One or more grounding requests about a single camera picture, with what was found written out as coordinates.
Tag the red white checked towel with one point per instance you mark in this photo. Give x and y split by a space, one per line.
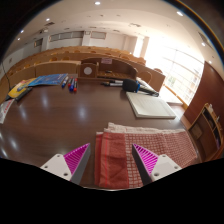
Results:
113 156

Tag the wooden desk organizer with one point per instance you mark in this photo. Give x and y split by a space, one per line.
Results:
116 66

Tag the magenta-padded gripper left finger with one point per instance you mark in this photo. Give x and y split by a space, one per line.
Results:
75 160

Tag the stack of papers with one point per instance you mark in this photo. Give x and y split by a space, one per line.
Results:
146 84

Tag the blue marker pen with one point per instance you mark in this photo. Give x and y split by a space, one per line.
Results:
71 86
64 82

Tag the red marker pen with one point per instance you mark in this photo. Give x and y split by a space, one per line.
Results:
75 85

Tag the black silver pen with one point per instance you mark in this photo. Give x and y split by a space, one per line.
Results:
111 83

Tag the wooden chair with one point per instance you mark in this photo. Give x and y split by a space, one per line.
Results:
145 76

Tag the white book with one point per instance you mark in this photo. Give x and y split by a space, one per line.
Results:
150 105

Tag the yellow book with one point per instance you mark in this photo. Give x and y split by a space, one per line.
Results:
18 90

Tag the rows of wooden auditorium desks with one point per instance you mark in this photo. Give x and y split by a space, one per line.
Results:
66 55

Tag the wooden shelf unit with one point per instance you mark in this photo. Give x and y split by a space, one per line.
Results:
208 130

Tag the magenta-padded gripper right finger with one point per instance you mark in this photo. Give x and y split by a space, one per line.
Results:
148 161

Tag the white leaflet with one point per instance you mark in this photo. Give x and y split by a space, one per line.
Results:
6 110

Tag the ceiling lights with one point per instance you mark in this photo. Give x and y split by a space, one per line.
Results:
97 3

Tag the black whiteboard eraser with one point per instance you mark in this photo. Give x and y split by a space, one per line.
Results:
24 94

